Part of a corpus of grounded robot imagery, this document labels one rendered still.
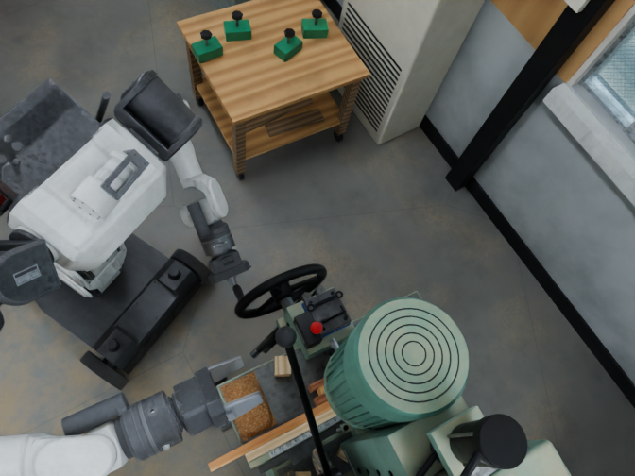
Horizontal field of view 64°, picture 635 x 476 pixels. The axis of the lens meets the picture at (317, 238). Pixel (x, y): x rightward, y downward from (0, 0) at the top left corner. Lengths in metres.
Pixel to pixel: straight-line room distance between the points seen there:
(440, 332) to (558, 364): 1.90
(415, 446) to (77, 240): 0.68
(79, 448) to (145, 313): 1.30
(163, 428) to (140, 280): 1.38
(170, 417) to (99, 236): 0.36
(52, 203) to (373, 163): 1.94
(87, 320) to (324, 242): 1.08
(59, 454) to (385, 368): 0.49
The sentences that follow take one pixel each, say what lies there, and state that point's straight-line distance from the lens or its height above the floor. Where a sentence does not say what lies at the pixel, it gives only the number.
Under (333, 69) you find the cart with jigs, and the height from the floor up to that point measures 0.53.
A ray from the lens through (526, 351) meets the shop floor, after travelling 2.60.
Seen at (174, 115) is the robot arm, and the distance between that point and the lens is 1.10.
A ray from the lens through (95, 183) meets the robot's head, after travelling 0.92.
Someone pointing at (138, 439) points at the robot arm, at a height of 1.35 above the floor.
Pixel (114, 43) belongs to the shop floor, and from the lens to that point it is 3.13.
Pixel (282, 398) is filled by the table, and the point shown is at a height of 0.90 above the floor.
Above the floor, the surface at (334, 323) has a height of 1.00.
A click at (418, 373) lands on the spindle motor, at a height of 1.50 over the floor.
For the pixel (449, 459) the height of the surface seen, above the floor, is 1.52.
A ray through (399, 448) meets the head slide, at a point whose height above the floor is 1.42.
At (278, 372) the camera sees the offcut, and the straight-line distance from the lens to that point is 1.29.
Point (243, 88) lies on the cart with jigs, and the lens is 2.20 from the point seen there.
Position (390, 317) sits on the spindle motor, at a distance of 0.76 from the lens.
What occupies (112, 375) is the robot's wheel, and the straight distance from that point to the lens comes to 2.12.
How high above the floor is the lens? 2.22
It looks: 65 degrees down
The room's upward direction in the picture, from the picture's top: 18 degrees clockwise
